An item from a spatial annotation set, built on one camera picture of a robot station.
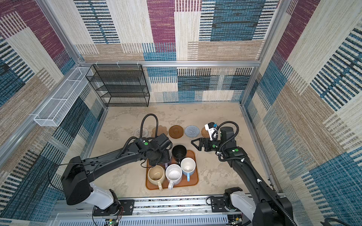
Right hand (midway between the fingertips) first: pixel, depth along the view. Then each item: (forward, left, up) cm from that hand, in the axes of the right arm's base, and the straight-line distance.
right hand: (197, 144), depth 78 cm
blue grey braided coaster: (+19, +1, -15) cm, 24 cm away
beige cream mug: (-11, +24, -17) cm, 32 cm away
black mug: (+1, +10, -11) cm, 15 cm away
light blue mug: (-6, +5, -15) cm, 17 cm away
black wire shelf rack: (+53, +55, +1) cm, 76 cm away
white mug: (-11, +14, -15) cm, 23 cm away
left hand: (-6, +16, -6) cm, 18 cm away
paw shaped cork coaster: (+22, +23, -17) cm, 36 cm away
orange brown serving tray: (-14, +2, -13) cm, 20 cm away
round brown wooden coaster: (+19, +13, -16) cm, 28 cm away
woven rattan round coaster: (+18, -8, -17) cm, 26 cm away
